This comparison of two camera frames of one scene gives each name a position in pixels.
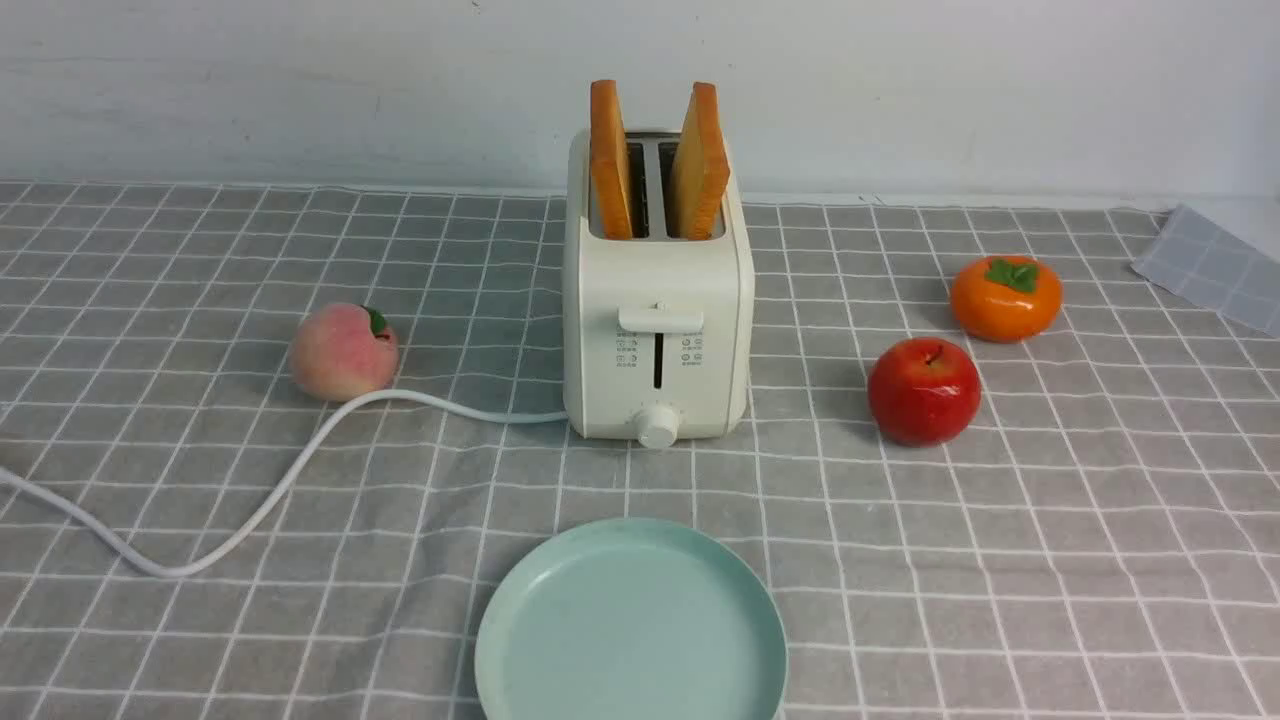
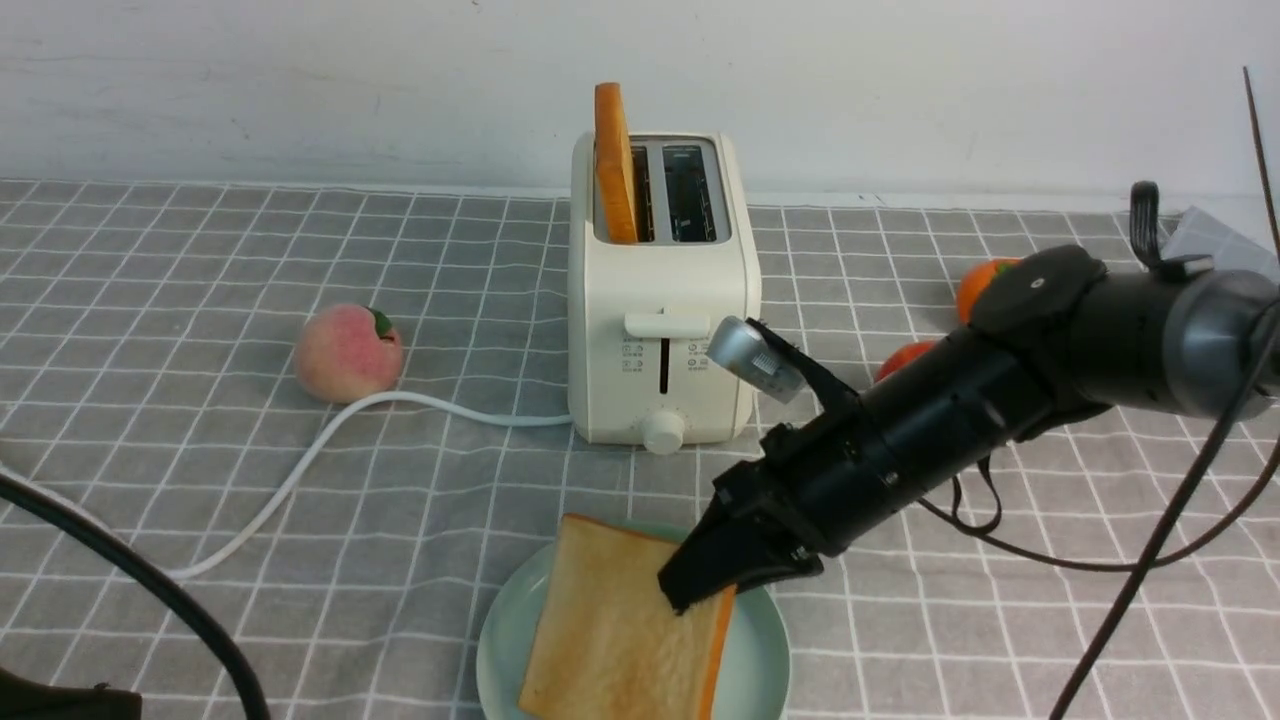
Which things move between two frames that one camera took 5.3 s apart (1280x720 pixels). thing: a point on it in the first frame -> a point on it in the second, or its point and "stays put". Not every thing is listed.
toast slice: (700, 167) -> (609, 646)
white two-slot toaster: (657, 328) stays put
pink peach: (343, 352) stays put
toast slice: (609, 161) stays put
